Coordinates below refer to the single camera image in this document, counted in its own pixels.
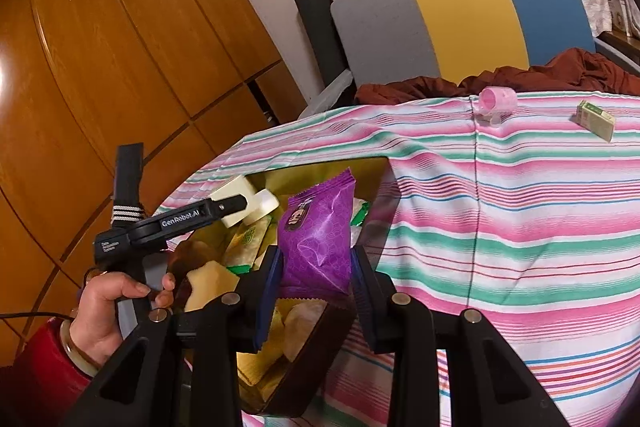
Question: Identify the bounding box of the dark wooden furniture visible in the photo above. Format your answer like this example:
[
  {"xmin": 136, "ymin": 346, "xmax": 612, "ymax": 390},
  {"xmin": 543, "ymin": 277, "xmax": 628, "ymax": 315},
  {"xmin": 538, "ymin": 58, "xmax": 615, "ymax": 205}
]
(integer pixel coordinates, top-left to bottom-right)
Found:
[{"xmin": 595, "ymin": 29, "xmax": 640, "ymax": 75}]

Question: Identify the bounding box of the yellow patterned snack packet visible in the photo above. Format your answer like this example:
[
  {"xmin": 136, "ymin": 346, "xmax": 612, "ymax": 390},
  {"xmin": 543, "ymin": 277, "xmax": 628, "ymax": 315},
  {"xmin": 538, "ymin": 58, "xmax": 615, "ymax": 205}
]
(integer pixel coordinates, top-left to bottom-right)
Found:
[{"xmin": 237, "ymin": 297, "xmax": 286, "ymax": 403}]

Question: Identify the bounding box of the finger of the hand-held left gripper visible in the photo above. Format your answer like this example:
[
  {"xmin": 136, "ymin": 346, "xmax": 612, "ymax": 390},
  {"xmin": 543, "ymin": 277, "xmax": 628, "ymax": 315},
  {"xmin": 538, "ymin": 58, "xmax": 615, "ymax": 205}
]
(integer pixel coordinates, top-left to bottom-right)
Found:
[{"xmin": 207, "ymin": 193, "xmax": 249, "ymax": 222}]

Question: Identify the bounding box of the gold metal tin box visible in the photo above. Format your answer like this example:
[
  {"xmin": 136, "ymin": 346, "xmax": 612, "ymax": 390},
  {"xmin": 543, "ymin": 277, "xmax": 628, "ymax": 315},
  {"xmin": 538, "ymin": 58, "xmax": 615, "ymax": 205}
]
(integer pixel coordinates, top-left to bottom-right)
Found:
[{"xmin": 165, "ymin": 157, "xmax": 391, "ymax": 419}]

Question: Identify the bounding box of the gold bangle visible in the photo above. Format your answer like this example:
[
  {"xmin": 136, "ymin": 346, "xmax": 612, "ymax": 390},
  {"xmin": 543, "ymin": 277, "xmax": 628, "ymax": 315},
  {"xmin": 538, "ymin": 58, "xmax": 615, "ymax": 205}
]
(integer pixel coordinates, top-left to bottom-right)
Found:
[{"xmin": 59, "ymin": 321, "xmax": 98, "ymax": 378}]

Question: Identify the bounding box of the grey yellow blue chair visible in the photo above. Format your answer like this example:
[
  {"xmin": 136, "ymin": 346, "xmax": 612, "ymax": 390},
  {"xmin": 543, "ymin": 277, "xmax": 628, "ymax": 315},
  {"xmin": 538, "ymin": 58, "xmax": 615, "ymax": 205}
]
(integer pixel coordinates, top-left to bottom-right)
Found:
[{"xmin": 330, "ymin": 0, "xmax": 598, "ymax": 88}]

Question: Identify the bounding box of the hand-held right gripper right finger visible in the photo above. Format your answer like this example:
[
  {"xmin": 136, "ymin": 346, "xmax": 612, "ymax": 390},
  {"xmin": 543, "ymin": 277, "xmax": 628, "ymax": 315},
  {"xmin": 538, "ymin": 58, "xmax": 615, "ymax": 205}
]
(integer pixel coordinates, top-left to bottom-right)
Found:
[{"xmin": 350, "ymin": 246, "xmax": 572, "ymax": 427}]

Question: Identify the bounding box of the white candy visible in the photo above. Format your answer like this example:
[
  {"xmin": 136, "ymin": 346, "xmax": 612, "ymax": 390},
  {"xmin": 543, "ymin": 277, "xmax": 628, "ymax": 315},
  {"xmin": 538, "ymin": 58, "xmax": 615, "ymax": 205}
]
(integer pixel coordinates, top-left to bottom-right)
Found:
[{"xmin": 244, "ymin": 188, "xmax": 280, "ymax": 224}]

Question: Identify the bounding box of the wooden wardrobe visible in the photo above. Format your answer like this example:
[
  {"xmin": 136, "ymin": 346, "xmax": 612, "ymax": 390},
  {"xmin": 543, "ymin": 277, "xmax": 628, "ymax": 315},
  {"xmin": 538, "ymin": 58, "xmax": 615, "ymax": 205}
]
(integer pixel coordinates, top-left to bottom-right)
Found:
[{"xmin": 0, "ymin": 0, "xmax": 306, "ymax": 358}]

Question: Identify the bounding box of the striped tablecloth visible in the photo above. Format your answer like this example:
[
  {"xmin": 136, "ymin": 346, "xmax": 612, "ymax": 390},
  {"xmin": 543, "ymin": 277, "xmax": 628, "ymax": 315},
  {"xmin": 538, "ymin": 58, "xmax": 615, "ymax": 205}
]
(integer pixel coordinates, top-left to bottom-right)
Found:
[{"xmin": 155, "ymin": 91, "xmax": 640, "ymax": 427}]

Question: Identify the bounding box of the person's left forearm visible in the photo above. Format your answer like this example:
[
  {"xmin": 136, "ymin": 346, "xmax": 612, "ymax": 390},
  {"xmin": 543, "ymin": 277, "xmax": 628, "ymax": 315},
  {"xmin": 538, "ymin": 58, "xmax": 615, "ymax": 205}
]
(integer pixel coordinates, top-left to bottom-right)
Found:
[{"xmin": 0, "ymin": 317, "xmax": 98, "ymax": 427}]

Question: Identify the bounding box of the yellow pastry packet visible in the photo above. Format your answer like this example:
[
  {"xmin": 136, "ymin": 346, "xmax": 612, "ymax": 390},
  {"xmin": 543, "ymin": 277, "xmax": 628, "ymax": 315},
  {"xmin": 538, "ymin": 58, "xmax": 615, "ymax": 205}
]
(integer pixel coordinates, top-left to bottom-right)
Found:
[{"xmin": 185, "ymin": 259, "xmax": 240, "ymax": 313}]

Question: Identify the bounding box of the black rolled mat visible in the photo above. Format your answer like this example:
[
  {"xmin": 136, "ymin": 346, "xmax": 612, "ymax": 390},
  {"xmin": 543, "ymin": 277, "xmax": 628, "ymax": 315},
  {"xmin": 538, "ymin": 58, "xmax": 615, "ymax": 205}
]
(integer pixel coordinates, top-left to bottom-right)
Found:
[{"xmin": 293, "ymin": 0, "xmax": 358, "ymax": 108}]

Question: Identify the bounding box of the pink small container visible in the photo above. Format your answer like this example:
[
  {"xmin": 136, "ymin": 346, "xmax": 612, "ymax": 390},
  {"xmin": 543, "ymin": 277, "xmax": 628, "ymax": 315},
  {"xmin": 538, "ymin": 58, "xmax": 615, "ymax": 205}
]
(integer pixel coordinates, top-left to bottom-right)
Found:
[{"xmin": 479, "ymin": 87, "xmax": 517, "ymax": 128}]

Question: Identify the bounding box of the person's left hand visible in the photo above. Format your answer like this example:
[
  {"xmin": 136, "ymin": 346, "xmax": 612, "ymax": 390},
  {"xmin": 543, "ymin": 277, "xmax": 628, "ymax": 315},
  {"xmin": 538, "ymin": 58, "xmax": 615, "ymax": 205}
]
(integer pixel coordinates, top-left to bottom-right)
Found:
[{"xmin": 69, "ymin": 272, "xmax": 177, "ymax": 369}]

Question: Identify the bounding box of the maroon cloth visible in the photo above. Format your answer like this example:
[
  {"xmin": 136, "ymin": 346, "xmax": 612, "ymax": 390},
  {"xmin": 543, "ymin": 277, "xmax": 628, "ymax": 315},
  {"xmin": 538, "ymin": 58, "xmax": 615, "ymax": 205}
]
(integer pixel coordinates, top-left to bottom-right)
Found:
[{"xmin": 354, "ymin": 48, "xmax": 640, "ymax": 105}]

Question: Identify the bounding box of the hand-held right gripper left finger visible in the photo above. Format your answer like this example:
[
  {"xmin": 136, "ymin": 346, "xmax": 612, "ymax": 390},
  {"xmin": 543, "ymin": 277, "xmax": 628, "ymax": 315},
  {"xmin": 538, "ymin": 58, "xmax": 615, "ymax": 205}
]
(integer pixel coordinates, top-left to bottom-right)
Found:
[{"xmin": 62, "ymin": 246, "xmax": 286, "ymax": 427}]

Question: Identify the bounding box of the black cable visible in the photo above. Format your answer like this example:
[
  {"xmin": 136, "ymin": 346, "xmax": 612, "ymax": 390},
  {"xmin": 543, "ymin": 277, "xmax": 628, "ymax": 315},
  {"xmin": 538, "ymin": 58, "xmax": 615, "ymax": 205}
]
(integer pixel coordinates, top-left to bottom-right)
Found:
[{"xmin": 0, "ymin": 267, "xmax": 101, "ymax": 323}]

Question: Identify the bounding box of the purple snack packet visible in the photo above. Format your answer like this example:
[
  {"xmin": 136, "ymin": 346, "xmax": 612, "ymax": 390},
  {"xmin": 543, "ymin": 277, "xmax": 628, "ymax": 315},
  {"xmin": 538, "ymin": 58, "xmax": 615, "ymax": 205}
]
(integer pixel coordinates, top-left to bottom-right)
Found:
[{"xmin": 277, "ymin": 168, "xmax": 357, "ymax": 298}]

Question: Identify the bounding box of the beige snack packet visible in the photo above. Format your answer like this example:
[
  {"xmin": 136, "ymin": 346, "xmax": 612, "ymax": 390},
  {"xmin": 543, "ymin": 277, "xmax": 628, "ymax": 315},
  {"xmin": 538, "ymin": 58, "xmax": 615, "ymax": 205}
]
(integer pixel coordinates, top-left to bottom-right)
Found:
[{"xmin": 280, "ymin": 299, "xmax": 328, "ymax": 360}]

